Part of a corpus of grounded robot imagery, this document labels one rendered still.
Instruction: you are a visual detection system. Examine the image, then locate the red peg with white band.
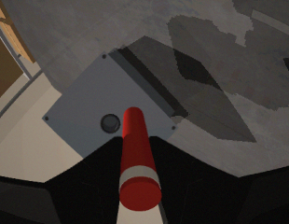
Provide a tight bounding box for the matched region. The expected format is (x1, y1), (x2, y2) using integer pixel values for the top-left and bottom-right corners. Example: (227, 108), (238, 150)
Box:
(118, 107), (160, 212)

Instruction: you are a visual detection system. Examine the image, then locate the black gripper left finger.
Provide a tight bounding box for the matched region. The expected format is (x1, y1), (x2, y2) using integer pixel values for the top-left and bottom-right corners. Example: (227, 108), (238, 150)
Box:
(0, 135), (123, 224)

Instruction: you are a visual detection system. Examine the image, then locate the grey panel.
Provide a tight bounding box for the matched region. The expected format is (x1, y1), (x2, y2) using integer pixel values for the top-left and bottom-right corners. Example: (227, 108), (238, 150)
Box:
(42, 48), (179, 158)

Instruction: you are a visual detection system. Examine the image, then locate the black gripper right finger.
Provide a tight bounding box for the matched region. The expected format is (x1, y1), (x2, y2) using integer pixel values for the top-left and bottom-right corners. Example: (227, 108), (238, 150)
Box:
(148, 135), (289, 224)

